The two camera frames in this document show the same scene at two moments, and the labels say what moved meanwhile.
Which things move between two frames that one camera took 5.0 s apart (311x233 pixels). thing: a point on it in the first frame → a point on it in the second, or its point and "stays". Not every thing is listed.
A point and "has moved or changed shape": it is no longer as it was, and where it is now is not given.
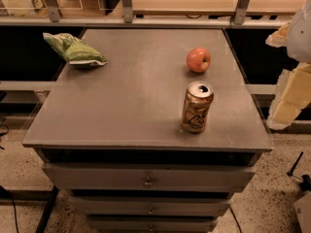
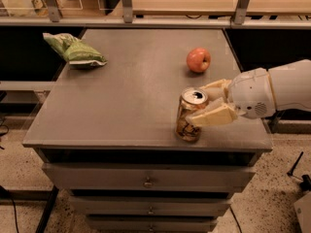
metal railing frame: (54, 18) stays
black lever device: (305, 179) stays
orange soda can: (198, 100) has moved or changed shape
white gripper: (300, 38) → (250, 92)
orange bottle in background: (37, 0) stays
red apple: (198, 60) stays
